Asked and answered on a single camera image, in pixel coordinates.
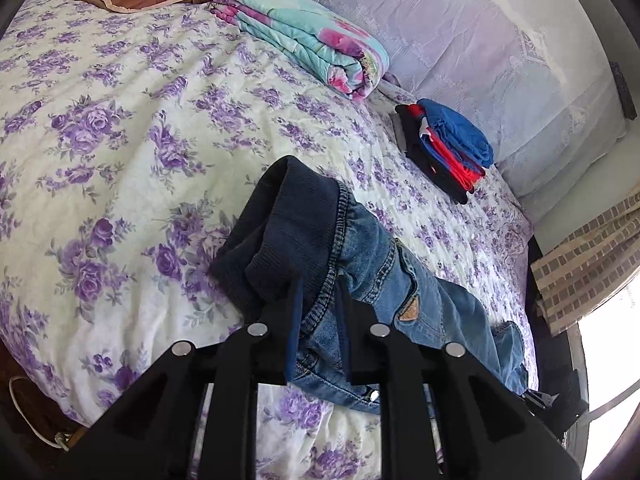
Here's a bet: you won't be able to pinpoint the white cable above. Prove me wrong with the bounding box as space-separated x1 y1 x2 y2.
9 374 68 448

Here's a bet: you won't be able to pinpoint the beige checkered curtain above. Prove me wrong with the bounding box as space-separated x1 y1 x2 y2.
530 195 640 336

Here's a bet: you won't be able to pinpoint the blue denim pants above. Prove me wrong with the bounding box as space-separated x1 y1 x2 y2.
209 156 531 416

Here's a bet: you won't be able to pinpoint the folded black garment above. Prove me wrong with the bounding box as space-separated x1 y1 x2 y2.
395 104 469 206

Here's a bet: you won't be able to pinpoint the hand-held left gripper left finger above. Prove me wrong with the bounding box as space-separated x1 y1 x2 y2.
55 277 306 480

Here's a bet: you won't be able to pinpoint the folded blue shorts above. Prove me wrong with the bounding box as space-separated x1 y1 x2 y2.
417 98 494 168

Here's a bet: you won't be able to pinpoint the purple floral bedspread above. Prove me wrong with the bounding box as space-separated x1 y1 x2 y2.
0 0 538 480

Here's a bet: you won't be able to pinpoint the white window frame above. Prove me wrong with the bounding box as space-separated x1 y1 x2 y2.
565 280 640 480

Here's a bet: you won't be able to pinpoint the white lace net curtain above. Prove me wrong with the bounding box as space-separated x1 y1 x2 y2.
235 0 628 196

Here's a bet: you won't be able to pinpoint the folded teal pink floral blanket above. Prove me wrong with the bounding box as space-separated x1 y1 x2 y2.
212 0 391 102

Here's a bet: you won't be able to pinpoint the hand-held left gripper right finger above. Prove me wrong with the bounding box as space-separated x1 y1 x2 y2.
334 277 583 480

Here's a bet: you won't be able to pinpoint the folded red garment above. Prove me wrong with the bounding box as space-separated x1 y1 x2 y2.
407 105 486 193

